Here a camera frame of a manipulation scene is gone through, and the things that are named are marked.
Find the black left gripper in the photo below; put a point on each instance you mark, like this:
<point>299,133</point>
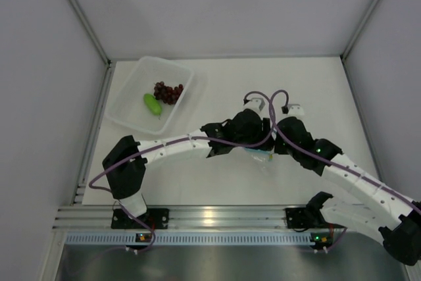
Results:
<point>262,127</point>

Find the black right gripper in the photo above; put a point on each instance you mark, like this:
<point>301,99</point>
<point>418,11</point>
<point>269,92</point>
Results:
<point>277,147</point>

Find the clear zip top bag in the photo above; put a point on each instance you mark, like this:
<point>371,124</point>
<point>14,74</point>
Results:
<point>264,162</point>

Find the fake purple grape bunch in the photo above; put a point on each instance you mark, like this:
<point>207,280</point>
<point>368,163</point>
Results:
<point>167,94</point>

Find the fake green vegetable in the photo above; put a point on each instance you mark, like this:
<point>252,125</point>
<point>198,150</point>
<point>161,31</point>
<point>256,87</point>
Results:
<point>152,104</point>

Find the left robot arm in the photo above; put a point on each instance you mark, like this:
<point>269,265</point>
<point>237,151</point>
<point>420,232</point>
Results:
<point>129,160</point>

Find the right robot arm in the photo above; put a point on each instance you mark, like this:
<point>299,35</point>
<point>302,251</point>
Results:
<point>382,214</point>

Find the white perforated plastic basket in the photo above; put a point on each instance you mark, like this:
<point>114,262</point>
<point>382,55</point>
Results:
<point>127,108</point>

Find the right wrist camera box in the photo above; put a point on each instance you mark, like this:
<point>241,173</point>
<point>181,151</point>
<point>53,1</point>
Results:
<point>293,110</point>

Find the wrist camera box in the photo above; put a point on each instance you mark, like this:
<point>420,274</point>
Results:
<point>293,110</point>
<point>255,104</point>

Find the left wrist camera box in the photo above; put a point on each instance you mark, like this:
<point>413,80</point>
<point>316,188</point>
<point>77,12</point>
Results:
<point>255,104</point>

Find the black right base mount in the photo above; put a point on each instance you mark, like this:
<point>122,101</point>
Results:
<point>301,218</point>

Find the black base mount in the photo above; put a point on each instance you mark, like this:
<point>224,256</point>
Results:
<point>141,218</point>
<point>301,218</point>

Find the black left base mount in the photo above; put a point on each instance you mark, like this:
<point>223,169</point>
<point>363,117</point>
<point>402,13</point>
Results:
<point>141,218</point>

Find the aluminium mounting rail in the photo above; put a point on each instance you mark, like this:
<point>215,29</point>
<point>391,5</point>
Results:
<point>179,217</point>

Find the slotted grey cable duct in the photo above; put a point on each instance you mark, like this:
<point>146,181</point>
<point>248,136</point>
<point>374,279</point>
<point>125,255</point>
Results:
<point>190,238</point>

